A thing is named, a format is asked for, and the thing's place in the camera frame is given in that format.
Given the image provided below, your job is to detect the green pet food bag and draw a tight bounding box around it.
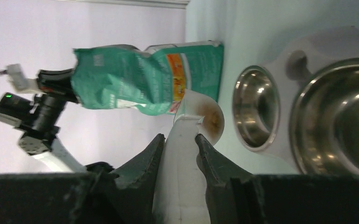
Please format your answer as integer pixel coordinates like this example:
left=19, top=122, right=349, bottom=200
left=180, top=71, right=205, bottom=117
left=70, top=41, right=224, bottom=116

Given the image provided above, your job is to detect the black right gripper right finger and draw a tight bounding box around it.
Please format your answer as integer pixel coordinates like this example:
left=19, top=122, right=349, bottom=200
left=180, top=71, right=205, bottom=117
left=195, top=134, right=359, bottom=224

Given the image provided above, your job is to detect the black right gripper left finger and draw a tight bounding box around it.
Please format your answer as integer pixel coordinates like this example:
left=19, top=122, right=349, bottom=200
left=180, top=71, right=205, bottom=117
left=0, top=134, right=165, bottom=224

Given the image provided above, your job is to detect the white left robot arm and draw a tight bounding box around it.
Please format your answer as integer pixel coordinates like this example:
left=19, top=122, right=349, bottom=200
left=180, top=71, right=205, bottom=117
left=0, top=64, right=87, bottom=173

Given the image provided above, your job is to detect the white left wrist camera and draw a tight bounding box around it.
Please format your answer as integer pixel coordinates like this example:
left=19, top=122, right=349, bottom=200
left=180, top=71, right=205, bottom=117
left=6, top=64, right=42, bottom=94

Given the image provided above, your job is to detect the steel bowl near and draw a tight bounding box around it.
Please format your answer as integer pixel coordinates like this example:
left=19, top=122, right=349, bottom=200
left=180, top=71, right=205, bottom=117
left=232, top=65, right=281, bottom=153

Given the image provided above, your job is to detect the steel bowl far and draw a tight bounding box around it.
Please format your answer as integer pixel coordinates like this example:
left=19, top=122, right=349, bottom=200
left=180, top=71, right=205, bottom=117
left=289, top=58, right=359, bottom=176

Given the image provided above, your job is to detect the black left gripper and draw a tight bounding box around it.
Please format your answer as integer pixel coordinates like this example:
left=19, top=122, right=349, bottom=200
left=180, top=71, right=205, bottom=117
left=36, top=69, right=79, bottom=104

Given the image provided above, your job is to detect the steel bowl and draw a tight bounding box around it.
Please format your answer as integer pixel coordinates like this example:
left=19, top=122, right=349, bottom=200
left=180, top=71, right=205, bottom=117
left=289, top=58, right=359, bottom=176
left=232, top=65, right=281, bottom=153

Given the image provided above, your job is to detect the clear plastic scoop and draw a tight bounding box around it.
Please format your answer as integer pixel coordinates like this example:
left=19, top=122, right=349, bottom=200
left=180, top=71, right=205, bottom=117
left=152, top=89, right=225, bottom=224

